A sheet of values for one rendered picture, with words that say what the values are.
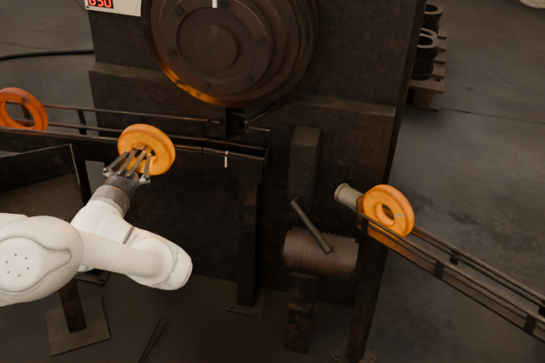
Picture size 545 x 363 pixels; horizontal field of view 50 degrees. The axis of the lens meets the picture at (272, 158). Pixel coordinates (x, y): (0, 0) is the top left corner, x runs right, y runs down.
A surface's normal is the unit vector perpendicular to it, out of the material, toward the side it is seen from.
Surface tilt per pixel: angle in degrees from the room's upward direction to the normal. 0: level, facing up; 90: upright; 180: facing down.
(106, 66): 0
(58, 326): 0
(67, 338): 0
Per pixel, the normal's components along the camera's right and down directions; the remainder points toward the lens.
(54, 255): 0.96, -0.21
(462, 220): 0.04, -0.78
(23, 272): 0.32, -0.07
